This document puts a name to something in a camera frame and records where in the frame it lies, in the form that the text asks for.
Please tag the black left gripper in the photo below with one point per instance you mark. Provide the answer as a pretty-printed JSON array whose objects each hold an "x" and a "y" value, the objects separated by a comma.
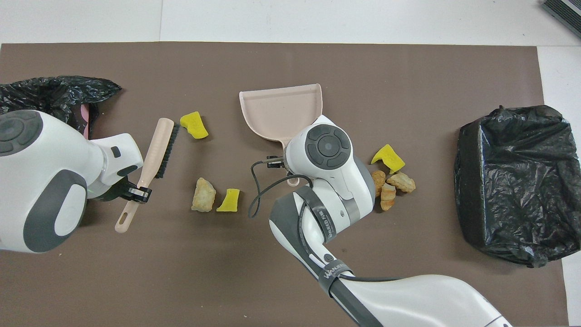
[{"x": 111, "y": 191}]

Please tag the beige brush black bristles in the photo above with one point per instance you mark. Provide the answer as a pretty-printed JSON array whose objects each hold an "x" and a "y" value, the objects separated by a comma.
[{"x": 156, "y": 145}]

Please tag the pale beige stone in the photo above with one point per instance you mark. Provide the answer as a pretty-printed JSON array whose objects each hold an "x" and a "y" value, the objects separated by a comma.
[{"x": 203, "y": 195}]

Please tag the yellow sponge piece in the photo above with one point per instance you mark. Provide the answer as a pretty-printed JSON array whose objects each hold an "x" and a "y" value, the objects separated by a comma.
[
  {"x": 229, "y": 200},
  {"x": 194, "y": 126},
  {"x": 389, "y": 159}
]

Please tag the beige plastic dustpan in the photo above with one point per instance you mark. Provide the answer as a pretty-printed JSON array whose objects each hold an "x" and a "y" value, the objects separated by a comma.
[{"x": 281, "y": 113}]

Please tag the round brown bread piece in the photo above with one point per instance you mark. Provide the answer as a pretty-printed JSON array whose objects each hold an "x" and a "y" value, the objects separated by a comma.
[{"x": 379, "y": 179}]

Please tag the striped bread roll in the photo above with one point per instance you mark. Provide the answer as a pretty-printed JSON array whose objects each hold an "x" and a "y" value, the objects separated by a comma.
[{"x": 388, "y": 196}]

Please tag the pale bread chunk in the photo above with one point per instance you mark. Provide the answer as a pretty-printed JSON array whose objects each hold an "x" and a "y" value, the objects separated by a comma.
[{"x": 401, "y": 181}]

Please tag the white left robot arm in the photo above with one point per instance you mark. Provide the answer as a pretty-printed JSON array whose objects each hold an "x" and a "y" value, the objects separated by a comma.
[{"x": 45, "y": 181}]

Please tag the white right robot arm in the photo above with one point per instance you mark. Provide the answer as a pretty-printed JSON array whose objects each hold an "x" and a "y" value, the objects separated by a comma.
[{"x": 327, "y": 150}]

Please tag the pink plastic bin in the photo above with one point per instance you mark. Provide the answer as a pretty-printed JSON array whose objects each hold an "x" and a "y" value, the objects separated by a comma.
[{"x": 84, "y": 113}]

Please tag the crumpled black trash bag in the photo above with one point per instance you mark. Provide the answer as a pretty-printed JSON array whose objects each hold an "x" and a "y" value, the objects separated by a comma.
[{"x": 54, "y": 93}]

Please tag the black bag lined bin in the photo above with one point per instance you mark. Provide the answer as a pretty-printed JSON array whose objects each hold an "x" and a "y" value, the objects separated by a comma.
[{"x": 517, "y": 181}]

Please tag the brown table mat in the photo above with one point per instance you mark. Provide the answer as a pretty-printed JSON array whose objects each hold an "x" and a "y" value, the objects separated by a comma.
[{"x": 227, "y": 272}]

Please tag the dark grey ribbed object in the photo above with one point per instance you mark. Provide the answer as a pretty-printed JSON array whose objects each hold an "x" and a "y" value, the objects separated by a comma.
[{"x": 567, "y": 11}]

